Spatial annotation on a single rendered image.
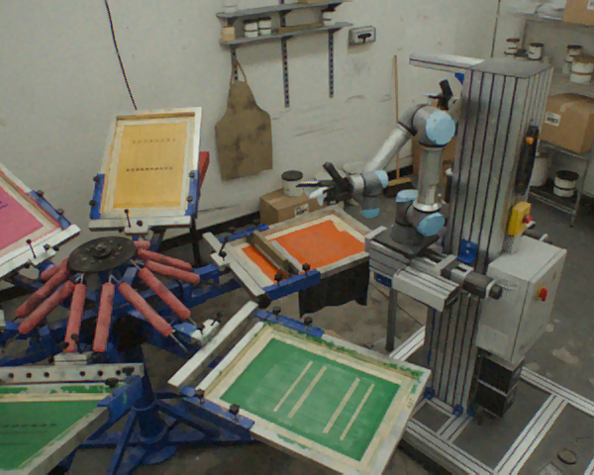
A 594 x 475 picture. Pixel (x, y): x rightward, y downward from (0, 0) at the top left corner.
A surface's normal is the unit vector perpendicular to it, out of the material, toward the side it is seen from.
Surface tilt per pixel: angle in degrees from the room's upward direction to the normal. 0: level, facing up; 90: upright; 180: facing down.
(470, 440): 0
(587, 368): 0
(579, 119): 88
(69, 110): 90
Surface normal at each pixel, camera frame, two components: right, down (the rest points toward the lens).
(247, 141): 0.01, 0.51
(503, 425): -0.04, -0.85
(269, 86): 0.50, 0.43
